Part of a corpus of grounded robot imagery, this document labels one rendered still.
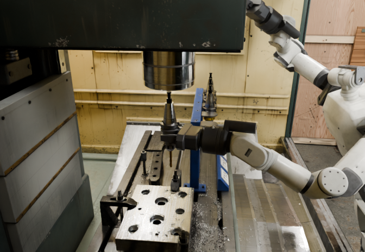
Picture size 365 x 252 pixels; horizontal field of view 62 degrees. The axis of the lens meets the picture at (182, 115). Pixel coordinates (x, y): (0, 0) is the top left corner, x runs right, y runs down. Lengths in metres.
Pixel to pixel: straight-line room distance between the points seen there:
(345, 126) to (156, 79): 0.69
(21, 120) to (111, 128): 1.26
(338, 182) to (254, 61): 1.17
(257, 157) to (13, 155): 0.69
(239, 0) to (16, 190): 0.81
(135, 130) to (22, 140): 1.18
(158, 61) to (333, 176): 0.57
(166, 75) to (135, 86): 1.20
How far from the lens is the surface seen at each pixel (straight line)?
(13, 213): 1.05
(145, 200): 1.17
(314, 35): 3.62
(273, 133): 2.14
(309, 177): 0.95
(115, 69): 2.05
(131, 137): 2.07
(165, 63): 0.84
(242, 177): 1.80
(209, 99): 1.34
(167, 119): 0.96
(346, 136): 1.22
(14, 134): 0.99
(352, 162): 1.00
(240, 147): 0.90
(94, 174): 2.14
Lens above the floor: 1.70
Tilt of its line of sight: 22 degrees down
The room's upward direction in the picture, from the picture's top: straight up
